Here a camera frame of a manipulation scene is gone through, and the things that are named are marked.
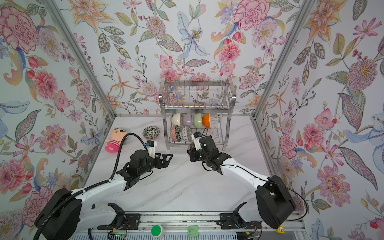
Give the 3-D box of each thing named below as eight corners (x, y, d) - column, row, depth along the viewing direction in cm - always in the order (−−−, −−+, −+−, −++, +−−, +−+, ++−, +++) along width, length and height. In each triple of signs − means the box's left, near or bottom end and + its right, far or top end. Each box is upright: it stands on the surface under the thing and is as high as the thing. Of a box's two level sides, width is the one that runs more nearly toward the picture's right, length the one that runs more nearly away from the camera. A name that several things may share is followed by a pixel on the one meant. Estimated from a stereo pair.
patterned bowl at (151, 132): (144, 139, 110) (142, 134, 105) (146, 131, 115) (144, 126, 110) (159, 139, 110) (157, 134, 105) (160, 131, 115) (159, 126, 110)
